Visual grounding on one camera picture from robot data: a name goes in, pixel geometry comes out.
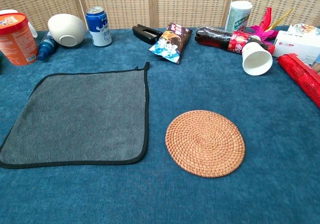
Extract grey and blue cloth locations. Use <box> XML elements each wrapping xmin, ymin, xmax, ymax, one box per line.
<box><xmin>0</xmin><ymin>61</ymin><xmax>151</xmax><ymax>170</ymax></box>

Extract round woven rattan coaster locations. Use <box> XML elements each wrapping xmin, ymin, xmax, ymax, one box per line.
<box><xmin>165</xmin><ymin>109</ymin><xmax>246</xmax><ymax>179</ymax></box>

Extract brown chocolate snack packet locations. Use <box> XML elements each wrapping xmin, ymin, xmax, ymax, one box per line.
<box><xmin>148</xmin><ymin>22</ymin><xmax>193</xmax><ymax>65</ymax></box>

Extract black stapler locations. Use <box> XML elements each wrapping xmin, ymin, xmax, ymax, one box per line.
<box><xmin>132</xmin><ymin>25</ymin><xmax>164</xmax><ymax>46</ymax></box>

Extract cola bottle with red label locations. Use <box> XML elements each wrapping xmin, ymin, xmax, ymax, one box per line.
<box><xmin>194</xmin><ymin>26</ymin><xmax>276</xmax><ymax>56</ymax></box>

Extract blue plush table cloth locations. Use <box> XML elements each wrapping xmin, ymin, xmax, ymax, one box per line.
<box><xmin>0</xmin><ymin>27</ymin><xmax>320</xmax><ymax>224</ymax></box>

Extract blue and white drink can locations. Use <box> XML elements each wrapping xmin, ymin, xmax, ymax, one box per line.
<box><xmin>85</xmin><ymin>6</ymin><xmax>113</xmax><ymax>48</ymax></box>

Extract woven bamboo folding screen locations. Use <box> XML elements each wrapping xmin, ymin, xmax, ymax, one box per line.
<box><xmin>0</xmin><ymin>0</ymin><xmax>320</xmax><ymax>32</ymax></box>

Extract white paper cup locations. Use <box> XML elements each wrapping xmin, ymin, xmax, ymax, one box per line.
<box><xmin>241</xmin><ymin>41</ymin><xmax>274</xmax><ymax>77</ymax></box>

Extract white and green canister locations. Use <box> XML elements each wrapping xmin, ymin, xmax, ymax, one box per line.
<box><xmin>224</xmin><ymin>0</ymin><xmax>254</xmax><ymax>33</ymax></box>

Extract white ceramic bowl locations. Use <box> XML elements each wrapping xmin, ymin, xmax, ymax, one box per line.
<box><xmin>47</xmin><ymin>13</ymin><xmax>88</xmax><ymax>48</ymax></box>

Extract colourful feather shuttlecock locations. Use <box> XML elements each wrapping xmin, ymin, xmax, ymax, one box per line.
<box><xmin>249</xmin><ymin>6</ymin><xmax>295</xmax><ymax>46</ymax></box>

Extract small dark blue bottle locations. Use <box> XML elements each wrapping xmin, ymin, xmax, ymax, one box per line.
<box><xmin>37</xmin><ymin>30</ymin><xmax>60</xmax><ymax>62</ymax></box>

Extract long red biscuit packet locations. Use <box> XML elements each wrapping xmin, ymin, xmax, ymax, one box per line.
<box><xmin>277</xmin><ymin>53</ymin><xmax>320</xmax><ymax>109</ymax></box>

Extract white tissue box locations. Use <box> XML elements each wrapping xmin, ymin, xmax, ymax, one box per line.
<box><xmin>271</xmin><ymin>30</ymin><xmax>320</xmax><ymax>65</ymax></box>

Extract orange instant noodle tub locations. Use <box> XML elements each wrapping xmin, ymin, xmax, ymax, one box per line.
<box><xmin>0</xmin><ymin>12</ymin><xmax>39</xmax><ymax>67</ymax></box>

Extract white printed snack bag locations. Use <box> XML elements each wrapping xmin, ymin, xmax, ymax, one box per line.
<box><xmin>286</xmin><ymin>23</ymin><xmax>320</xmax><ymax>39</ymax></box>

